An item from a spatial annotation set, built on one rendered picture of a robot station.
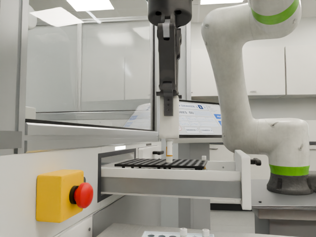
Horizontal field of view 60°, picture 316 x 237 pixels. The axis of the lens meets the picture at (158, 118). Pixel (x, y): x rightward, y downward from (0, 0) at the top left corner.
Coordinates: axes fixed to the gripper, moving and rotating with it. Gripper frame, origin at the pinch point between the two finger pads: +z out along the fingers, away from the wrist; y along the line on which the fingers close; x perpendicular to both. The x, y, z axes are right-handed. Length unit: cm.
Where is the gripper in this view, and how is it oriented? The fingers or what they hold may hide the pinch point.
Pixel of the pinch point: (169, 117)
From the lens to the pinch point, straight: 45.3
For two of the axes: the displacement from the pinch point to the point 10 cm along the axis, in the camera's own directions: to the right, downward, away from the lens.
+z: -0.1, 10.0, -0.7
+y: -1.3, -0.7, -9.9
